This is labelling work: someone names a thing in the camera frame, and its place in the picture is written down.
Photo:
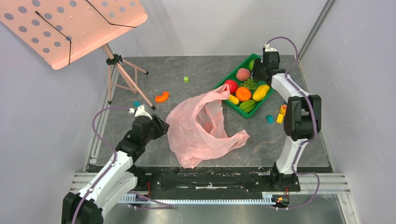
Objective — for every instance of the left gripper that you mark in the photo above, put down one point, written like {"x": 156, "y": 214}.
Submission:
{"x": 161, "y": 128}

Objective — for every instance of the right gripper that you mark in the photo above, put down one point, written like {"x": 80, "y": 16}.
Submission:
{"x": 258, "y": 72}

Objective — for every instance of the dark green fake avocado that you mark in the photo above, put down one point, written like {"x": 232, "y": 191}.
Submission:
{"x": 261, "y": 83}

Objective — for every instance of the green fake grapes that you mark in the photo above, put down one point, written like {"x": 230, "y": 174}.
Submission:
{"x": 249, "y": 84}

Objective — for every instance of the yellow fake lemon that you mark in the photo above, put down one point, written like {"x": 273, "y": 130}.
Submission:
{"x": 260, "y": 92}

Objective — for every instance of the red fake fruit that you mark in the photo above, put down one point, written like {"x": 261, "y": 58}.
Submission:
{"x": 232, "y": 85}

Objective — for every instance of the pink plastic bag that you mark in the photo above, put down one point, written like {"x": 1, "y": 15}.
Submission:
{"x": 197, "y": 130}

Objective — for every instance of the yellow fake corn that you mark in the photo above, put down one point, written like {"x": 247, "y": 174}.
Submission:
{"x": 233, "y": 99}

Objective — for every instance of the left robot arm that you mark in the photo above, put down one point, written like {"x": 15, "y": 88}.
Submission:
{"x": 96, "y": 199}

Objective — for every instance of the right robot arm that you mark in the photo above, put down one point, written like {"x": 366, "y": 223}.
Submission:
{"x": 301, "y": 122}

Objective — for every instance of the green fake melon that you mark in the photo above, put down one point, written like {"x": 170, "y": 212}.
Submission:
{"x": 250, "y": 66}

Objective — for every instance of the pink fake peach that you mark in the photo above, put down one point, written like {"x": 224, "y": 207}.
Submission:
{"x": 243, "y": 74}

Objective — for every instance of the orange fake fruit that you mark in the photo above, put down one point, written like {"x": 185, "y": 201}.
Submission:
{"x": 243, "y": 94}

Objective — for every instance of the green fake starfruit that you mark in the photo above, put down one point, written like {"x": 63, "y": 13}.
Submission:
{"x": 247, "y": 106}

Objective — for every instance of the green plastic tray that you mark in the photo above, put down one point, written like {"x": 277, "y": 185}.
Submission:
{"x": 232, "y": 76}

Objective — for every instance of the orange arch block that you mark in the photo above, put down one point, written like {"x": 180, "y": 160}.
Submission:
{"x": 162, "y": 98}

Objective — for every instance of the teal long block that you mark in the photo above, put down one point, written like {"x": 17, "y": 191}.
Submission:
{"x": 136, "y": 104}

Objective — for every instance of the teal rectangular block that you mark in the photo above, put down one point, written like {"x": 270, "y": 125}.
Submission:
{"x": 270, "y": 119}

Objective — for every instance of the yellow rectangular block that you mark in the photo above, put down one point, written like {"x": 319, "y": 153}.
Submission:
{"x": 280, "y": 118}

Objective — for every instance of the pink music stand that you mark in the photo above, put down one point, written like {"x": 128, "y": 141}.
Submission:
{"x": 63, "y": 31}

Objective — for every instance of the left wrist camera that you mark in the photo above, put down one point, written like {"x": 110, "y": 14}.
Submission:
{"x": 140, "y": 111}

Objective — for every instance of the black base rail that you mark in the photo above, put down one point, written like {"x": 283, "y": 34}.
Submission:
{"x": 212, "y": 182}

